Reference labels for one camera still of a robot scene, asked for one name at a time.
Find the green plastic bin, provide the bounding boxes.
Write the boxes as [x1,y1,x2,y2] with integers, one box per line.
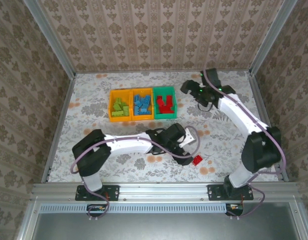
[152,86,177,120]

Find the orange plastic bin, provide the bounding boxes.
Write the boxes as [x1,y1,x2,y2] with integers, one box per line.
[108,88,133,123]
[130,87,155,122]

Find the black connector board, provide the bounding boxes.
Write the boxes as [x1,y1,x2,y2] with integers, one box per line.
[225,202,245,216]
[86,203,107,217]

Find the grey metal panel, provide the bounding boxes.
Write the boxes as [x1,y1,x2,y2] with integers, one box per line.
[31,212,303,240]

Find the floral patterned table cover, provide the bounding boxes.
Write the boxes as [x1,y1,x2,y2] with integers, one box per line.
[47,70,281,183]

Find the aluminium front mounting rail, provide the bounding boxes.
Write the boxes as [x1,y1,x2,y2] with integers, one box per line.
[31,182,298,201]

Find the aluminium table side rail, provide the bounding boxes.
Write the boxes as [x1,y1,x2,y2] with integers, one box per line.
[41,73,77,183]
[246,71,289,183]

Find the white slotted cable duct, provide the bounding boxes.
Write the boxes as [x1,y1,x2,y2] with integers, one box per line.
[40,202,228,214]

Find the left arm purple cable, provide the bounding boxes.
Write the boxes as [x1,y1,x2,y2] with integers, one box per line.
[70,125,201,222]

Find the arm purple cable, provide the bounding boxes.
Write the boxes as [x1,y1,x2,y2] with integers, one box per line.
[70,125,201,222]
[203,68,287,221]

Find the aluminium frame post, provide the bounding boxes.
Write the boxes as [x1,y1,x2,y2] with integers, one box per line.
[249,0,299,76]
[22,0,77,77]

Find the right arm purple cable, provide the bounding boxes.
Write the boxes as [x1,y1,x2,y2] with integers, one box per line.
[203,68,287,221]

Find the aluminium lower frame bar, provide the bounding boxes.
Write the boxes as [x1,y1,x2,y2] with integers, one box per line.
[290,197,308,240]
[15,199,41,240]

